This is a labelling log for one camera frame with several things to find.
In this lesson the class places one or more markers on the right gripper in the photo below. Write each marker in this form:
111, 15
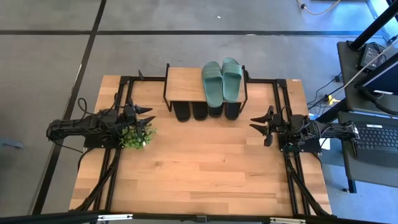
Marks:
273, 124

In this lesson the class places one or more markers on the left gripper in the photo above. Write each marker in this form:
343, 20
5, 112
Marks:
130, 116

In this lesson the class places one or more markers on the black rubber slide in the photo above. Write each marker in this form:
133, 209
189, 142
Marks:
182, 112
199, 111
233, 111
216, 112

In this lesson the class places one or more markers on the green rubber slide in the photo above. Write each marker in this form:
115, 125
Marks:
231, 84
212, 90

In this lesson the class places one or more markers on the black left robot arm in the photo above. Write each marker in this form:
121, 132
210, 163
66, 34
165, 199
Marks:
71, 126

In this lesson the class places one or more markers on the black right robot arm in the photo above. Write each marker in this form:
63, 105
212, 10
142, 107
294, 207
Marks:
335, 130

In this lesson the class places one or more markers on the green plant in white pot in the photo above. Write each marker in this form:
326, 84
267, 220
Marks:
133, 140

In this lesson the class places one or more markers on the dark grey desk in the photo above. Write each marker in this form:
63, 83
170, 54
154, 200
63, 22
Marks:
351, 93

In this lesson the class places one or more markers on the black keyboard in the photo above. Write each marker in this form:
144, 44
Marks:
376, 140

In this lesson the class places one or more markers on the black flat monitor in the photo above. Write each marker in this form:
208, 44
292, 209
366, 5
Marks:
382, 77

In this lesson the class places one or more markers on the black power box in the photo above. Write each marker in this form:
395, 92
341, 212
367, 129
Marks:
371, 56

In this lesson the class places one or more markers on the black pole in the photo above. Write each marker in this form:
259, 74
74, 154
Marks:
373, 26

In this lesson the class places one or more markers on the black metal rig frame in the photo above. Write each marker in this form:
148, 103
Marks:
276, 93

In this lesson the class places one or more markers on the wooden shelf with black frame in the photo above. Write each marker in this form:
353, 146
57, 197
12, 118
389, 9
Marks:
183, 84

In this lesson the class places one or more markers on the black camera mount rail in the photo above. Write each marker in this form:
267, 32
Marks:
62, 217

